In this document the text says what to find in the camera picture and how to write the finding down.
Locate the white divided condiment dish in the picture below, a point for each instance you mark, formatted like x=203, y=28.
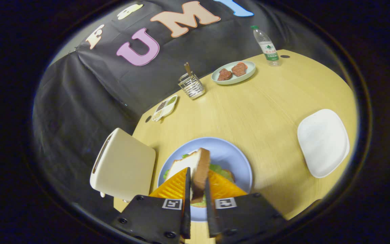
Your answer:
x=166, y=107

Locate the bread slice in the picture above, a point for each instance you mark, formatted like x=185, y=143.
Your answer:
x=200, y=169

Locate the clear water bottle green cap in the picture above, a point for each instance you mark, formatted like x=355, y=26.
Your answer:
x=268, y=49

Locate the pale green plate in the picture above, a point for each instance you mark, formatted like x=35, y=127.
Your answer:
x=252, y=68

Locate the blue round plate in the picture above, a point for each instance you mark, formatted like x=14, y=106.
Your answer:
x=229, y=152

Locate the white square plate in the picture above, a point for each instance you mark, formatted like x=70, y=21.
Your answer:
x=323, y=142

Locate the white toaster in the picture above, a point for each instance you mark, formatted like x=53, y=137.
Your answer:
x=127, y=166

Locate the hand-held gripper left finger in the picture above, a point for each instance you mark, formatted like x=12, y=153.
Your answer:
x=186, y=217

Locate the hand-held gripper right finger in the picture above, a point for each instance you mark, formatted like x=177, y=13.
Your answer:
x=212, y=220

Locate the green lettuce leaf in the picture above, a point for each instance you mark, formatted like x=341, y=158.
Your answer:
x=220, y=170

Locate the brown meat patty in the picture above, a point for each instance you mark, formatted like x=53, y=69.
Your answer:
x=239, y=69
x=224, y=74

